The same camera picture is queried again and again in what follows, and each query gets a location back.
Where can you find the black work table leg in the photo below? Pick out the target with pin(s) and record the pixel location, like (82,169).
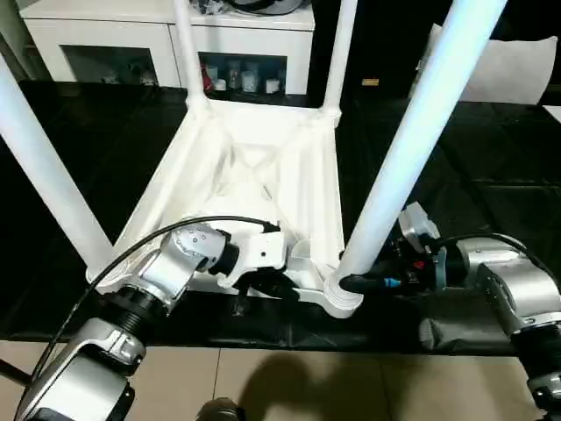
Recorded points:
(13,373)

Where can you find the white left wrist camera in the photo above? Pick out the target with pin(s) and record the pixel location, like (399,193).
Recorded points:
(263,247)

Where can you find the black table mat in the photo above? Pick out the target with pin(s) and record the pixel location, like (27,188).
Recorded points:
(482,175)

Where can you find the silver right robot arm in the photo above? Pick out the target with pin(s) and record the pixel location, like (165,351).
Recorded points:
(517,289)

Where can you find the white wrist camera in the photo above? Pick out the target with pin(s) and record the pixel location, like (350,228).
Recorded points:
(418,224)
(263,247)

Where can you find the black robot foot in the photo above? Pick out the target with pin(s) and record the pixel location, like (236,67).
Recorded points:
(221,410)

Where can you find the small yellow label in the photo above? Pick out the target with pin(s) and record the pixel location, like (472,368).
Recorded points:
(371,82)

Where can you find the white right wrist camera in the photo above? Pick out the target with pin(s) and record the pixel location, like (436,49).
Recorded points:
(418,224)

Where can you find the white plastic table top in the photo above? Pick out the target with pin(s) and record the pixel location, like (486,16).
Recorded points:
(280,167)

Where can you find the grey carry case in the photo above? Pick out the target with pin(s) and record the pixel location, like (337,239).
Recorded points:
(263,5)

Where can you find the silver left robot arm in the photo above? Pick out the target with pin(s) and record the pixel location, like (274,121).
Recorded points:
(158,276)

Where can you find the white plastic table leg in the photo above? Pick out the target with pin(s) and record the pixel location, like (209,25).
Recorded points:
(188,53)
(340,53)
(44,167)
(421,132)

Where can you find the black tall cabinet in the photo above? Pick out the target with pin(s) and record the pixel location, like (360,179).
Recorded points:
(386,39)

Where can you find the light grey cushion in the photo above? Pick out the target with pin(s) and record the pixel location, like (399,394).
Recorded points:
(517,70)

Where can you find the white glass-door cabinet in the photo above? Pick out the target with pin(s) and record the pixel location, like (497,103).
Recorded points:
(105,26)

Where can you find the white flat sheet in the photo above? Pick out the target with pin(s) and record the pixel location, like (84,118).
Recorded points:
(554,114)

